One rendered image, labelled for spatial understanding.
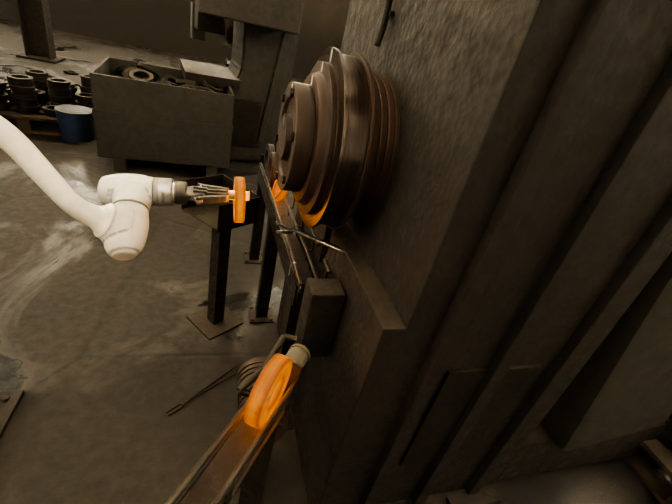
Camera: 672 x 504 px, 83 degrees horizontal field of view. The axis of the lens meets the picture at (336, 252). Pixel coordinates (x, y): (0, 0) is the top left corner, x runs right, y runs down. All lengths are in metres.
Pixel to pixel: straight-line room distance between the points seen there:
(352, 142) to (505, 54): 0.35
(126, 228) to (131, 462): 0.82
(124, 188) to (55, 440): 0.91
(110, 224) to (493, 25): 1.01
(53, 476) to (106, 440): 0.17
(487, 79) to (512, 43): 0.06
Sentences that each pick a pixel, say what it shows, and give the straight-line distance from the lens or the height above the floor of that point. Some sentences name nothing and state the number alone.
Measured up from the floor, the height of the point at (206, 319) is 0.01.
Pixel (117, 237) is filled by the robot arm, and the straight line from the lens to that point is 1.21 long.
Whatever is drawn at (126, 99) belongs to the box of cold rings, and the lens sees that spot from 3.50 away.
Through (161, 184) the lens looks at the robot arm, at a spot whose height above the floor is 0.87.
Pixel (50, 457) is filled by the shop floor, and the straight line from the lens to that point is 1.71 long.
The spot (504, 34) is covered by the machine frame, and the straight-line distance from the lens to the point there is 0.73.
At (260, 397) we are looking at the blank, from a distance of 0.81.
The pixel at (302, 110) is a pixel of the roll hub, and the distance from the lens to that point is 0.96.
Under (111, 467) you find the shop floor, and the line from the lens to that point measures 1.64.
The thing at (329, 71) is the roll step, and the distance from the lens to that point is 0.99.
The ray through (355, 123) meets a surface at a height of 1.22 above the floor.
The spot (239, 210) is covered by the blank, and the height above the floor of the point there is 0.83.
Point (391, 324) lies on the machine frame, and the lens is 0.86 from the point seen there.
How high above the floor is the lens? 1.40
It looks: 30 degrees down
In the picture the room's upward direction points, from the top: 14 degrees clockwise
